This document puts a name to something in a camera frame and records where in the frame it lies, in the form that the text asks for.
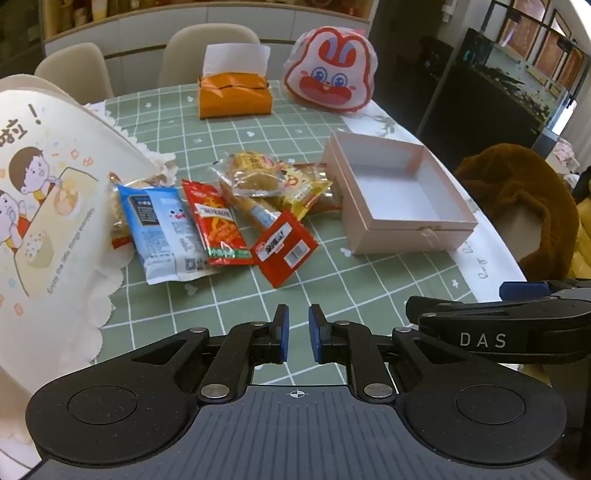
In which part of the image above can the orange tissue box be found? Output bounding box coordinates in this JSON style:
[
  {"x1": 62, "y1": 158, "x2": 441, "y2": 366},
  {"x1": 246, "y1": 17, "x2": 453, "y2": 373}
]
[{"x1": 198, "y1": 71, "x2": 272, "y2": 121}]

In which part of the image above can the white tissue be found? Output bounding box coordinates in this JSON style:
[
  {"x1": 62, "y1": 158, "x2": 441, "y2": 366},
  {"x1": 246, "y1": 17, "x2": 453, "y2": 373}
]
[{"x1": 203, "y1": 44, "x2": 271, "y2": 77}]

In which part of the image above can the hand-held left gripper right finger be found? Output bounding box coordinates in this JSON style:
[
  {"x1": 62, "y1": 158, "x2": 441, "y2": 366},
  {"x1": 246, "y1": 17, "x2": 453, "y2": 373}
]
[{"x1": 308, "y1": 304, "x2": 462, "y2": 402}]

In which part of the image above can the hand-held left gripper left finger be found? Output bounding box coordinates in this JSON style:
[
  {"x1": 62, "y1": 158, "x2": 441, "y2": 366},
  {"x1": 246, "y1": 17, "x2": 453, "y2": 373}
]
[{"x1": 131, "y1": 304, "x2": 290, "y2": 402}]

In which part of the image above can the beige chair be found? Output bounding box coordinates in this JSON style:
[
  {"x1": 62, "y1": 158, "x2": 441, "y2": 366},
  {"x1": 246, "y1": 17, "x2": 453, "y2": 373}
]
[
  {"x1": 34, "y1": 42, "x2": 115, "y2": 104},
  {"x1": 157, "y1": 23, "x2": 262, "y2": 88},
  {"x1": 0, "y1": 74, "x2": 84, "y2": 106}
]

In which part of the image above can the long tan stick packet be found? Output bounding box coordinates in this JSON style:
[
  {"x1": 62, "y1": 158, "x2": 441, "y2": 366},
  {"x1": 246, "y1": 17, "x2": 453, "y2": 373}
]
[{"x1": 219, "y1": 182, "x2": 282, "y2": 232}]

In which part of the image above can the rabbit shaped snack bag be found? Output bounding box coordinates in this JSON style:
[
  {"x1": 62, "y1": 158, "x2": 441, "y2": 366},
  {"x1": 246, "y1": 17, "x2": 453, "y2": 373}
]
[{"x1": 283, "y1": 27, "x2": 377, "y2": 114}]

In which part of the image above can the clear bread packet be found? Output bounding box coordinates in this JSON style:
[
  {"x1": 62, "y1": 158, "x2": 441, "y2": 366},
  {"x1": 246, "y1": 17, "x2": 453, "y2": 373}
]
[{"x1": 213, "y1": 151, "x2": 289, "y2": 199}]

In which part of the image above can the black glass aquarium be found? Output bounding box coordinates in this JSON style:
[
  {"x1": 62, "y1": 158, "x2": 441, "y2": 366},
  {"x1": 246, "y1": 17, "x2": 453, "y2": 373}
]
[{"x1": 434, "y1": 28, "x2": 583, "y2": 139}]

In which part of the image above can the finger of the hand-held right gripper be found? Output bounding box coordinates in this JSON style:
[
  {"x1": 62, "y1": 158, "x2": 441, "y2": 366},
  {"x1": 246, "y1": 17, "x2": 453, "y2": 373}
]
[
  {"x1": 499, "y1": 281, "x2": 591, "y2": 303},
  {"x1": 405, "y1": 295, "x2": 559, "y2": 325}
]

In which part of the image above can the green checked tablecloth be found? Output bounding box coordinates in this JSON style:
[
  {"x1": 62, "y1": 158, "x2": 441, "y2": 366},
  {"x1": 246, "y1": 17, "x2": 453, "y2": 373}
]
[{"x1": 88, "y1": 80, "x2": 527, "y2": 386}]

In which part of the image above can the square red snack packet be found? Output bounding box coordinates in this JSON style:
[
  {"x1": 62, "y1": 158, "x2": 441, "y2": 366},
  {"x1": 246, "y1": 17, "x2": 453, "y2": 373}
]
[{"x1": 250, "y1": 210, "x2": 319, "y2": 289}]

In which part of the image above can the yellow cloth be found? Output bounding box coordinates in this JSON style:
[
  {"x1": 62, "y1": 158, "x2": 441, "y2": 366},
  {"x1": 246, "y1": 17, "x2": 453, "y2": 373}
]
[{"x1": 573, "y1": 194, "x2": 591, "y2": 278}]

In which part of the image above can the long red snack packet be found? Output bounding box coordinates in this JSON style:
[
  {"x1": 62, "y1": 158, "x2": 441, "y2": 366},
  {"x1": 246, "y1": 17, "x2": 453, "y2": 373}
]
[{"x1": 181, "y1": 179, "x2": 256, "y2": 267}]

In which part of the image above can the yellow cake packet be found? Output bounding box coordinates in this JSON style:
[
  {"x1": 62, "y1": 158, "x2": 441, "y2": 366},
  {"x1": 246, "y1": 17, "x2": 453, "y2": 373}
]
[{"x1": 277, "y1": 166, "x2": 334, "y2": 221}]

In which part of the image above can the wooden window frame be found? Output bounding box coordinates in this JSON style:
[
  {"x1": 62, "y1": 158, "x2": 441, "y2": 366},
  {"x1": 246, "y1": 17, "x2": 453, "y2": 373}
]
[{"x1": 503, "y1": 0, "x2": 587, "y2": 88}]

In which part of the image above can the white cartoon printed bag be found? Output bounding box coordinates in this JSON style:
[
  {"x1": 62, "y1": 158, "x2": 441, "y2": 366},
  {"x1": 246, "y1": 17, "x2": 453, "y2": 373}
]
[{"x1": 0, "y1": 76, "x2": 178, "y2": 467}]

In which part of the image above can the pink gift box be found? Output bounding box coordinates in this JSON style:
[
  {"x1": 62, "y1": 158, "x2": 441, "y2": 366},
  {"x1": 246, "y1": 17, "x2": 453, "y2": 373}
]
[{"x1": 322, "y1": 130, "x2": 478, "y2": 256}]

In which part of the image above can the blue white snack packet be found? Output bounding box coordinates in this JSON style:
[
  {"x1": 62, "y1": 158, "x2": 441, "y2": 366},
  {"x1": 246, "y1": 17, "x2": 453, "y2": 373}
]
[{"x1": 116, "y1": 184, "x2": 222, "y2": 285}]

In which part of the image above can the white chair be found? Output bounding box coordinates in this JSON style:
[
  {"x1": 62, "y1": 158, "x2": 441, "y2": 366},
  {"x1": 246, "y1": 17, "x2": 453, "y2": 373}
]
[{"x1": 501, "y1": 203, "x2": 555, "y2": 268}]

